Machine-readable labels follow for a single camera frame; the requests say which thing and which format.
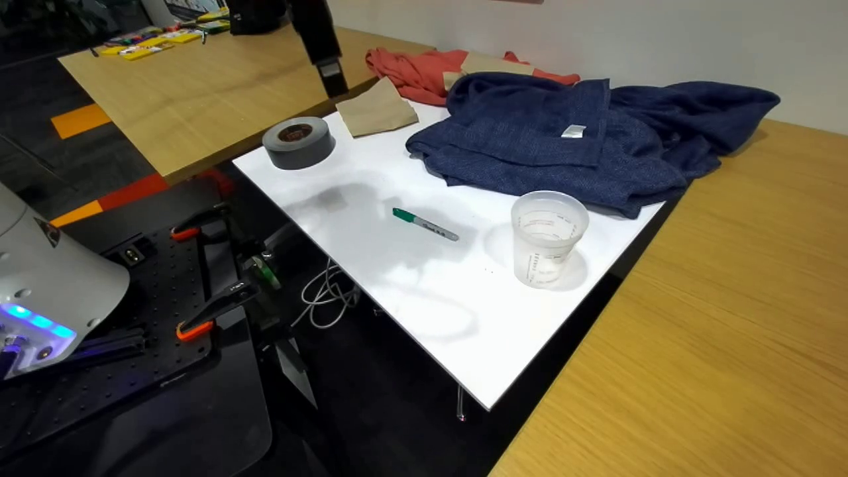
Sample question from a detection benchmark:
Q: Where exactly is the clear plastic measuring cup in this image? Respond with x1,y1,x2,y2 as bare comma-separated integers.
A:
511,191,590,290

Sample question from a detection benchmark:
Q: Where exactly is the wooden table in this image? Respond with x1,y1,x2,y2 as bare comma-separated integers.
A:
58,25,435,186

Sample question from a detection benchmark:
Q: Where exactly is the tan paper piece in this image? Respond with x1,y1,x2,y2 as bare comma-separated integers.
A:
443,53,535,91

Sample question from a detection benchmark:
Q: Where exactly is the black bag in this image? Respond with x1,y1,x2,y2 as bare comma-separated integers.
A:
226,0,290,36

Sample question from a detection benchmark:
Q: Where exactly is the green marker pen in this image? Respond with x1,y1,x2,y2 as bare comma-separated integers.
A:
392,207,460,242

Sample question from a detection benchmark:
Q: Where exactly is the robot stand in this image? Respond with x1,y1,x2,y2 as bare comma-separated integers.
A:
0,220,273,477

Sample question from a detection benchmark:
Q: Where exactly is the brown paper bag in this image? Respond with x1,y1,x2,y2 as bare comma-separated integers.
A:
336,77,419,138

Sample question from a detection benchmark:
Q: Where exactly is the dark blue cloth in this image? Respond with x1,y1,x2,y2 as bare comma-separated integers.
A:
405,72,781,220

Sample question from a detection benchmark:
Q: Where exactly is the black and green clamp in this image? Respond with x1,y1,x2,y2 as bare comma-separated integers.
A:
240,248,283,293

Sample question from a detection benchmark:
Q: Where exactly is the black clamp with orange tips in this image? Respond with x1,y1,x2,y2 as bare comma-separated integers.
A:
170,204,231,243
176,280,260,343

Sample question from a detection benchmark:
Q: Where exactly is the grey duct tape roll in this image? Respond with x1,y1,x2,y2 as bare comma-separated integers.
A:
262,117,337,170

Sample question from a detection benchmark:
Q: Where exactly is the heap of colourful toy pieces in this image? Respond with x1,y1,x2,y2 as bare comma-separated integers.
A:
98,9,231,62

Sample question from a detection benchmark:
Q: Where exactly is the white cable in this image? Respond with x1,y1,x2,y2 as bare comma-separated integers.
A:
291,258,362,331

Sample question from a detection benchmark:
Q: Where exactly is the red cloth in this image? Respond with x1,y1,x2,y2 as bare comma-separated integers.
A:
366,48,581,107

